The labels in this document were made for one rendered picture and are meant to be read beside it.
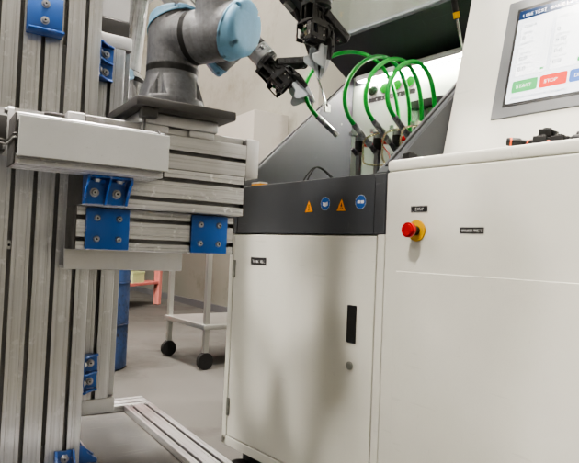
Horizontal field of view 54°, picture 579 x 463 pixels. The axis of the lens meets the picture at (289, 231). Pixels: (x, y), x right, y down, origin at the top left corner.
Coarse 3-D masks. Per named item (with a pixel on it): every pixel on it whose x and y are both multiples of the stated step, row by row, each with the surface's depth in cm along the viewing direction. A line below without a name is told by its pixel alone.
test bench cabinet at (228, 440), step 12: (384, 240) 146; (384, 252) 146; (384, 264) 146; (228, 288) 199; (228, 300) 199; (228, 312) 198; (228, 324) 198; (228, 336) 198; (228, 348) 197; (228, 360) 197; (228, 372) 197; (228, 384) 196; (372, 384) 147; (372, 396) 146; (372, 408) 146; (372, 420) 146; (372, 432) 146; (228, 444) 194; (240, 444) 189; (372, 444) 146; (252, 456) 184; (264, 456) 179; (372, 456) 145
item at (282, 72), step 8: (272, 56) 186; (264, 64) 186; (272, 64) 187; (256, 72) 188; (264, 72) 187; (272, 72) 186; (280, 72) 184; (288, 72) 185; (264, 80) 188; (272, 80) 184; (280, 80) 184; (288, 80) 184; (280, 88) 184; (288, 88) 190
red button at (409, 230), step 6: (408, 222) 136; (414, 222) 139; (420, 222) 137; (402, 228) 137; (408, 228) 135; (414, 228) 135; (420, 228) 137; (408, 234) 135; (414, 234) 137; (420, 234) 137; (414, 240) 138
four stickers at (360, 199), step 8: (304, 200) 171; (312, 200) 168; (328, 200) 163; (336, 200) 160; (344, 200) 158; (360, 200) 153; (304, 208) 170; (312, 208) 168; (328, 208) 162; (336, 208) 160; (344, 208) 158; (360, 208) 153
